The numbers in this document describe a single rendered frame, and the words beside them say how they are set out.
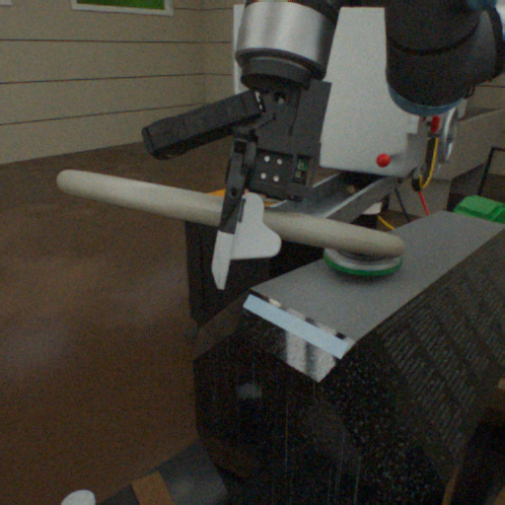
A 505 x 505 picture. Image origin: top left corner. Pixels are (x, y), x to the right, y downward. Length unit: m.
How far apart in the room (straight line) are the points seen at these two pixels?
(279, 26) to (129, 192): 0.21
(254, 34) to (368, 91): 0.73
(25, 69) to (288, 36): 6.84
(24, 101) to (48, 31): 0.98
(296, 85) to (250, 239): 0.15
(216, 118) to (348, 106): 0.76
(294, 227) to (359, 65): 0.75
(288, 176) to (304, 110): 0.06
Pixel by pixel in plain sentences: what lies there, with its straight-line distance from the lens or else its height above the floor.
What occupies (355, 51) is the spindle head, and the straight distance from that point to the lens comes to 1.17.
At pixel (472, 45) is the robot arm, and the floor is 1.41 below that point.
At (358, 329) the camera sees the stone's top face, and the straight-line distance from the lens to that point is 1.09.
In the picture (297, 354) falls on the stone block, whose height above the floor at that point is 0.76.
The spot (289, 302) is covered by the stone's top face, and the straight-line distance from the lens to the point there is 1.18.
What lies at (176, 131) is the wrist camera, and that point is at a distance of 0.45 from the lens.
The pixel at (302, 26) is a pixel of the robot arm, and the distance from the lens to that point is 0.45.
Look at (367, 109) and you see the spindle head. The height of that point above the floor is 1.28.
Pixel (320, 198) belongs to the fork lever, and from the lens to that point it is 1.12.
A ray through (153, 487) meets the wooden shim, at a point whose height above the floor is 0.03.
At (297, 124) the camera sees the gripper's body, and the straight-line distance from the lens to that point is 0.46.
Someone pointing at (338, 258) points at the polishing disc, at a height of 0.88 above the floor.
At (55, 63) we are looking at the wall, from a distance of 7.41.
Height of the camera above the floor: 1.41
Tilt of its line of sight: 24 degrees down
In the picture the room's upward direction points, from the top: straight up
